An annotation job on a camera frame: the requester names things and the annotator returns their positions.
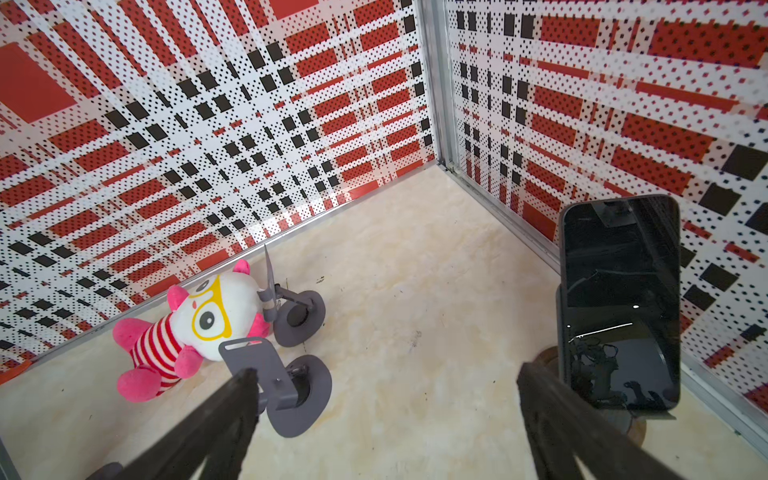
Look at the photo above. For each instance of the black phone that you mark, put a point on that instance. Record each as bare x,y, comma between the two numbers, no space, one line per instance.
619,303

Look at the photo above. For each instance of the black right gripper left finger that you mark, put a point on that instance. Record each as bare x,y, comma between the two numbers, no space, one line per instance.
212,440

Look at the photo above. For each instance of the pink striped plush toy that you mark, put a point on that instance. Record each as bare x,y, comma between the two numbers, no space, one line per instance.
223,307

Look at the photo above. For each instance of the grey phone stand centre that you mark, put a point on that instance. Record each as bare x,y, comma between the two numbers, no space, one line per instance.
293,395

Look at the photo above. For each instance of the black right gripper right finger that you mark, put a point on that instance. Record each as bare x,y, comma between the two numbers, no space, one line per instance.
564,431

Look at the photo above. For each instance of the grey phone stand far right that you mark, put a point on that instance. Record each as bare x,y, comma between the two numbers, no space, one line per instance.
633,427

